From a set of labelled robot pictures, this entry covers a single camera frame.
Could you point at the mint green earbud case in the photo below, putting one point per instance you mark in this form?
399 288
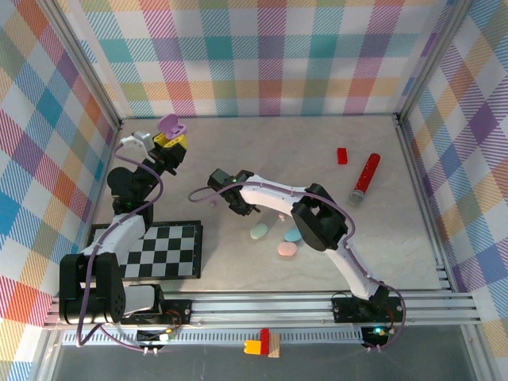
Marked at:
259 231

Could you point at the aluminium frame post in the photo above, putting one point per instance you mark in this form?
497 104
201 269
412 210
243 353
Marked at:
85 59
429 59

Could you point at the aluminium side rail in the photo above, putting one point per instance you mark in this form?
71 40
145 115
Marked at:
109 158
404 133

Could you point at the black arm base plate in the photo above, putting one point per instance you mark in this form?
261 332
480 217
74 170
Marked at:
345 311
186 305

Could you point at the black controller box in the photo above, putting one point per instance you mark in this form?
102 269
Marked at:
371 339
148 336

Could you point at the red dotted tube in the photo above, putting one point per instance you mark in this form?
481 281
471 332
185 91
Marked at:
367 174

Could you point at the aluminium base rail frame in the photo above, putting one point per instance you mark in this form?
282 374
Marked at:
258 309

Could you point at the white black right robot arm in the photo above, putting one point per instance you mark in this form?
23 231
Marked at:
317 222

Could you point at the wooden block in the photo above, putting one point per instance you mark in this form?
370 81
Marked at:
274 345

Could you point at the purple earbud case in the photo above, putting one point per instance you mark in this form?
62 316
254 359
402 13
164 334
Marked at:
168 121

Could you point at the blue earbud case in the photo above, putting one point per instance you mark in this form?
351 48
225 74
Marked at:
291 236

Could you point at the pink earbud case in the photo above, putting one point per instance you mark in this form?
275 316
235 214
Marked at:
287 249

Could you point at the black white checkerboard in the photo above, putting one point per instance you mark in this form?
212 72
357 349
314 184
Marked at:
170 254

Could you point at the yellow toy brick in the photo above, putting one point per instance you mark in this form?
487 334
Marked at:
252 347

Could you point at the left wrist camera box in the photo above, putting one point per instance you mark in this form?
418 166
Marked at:
139 139

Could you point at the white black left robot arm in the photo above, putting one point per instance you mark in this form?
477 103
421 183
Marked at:
99 289

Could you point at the tall red toy brick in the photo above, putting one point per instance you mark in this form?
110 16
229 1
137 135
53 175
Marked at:
265 341

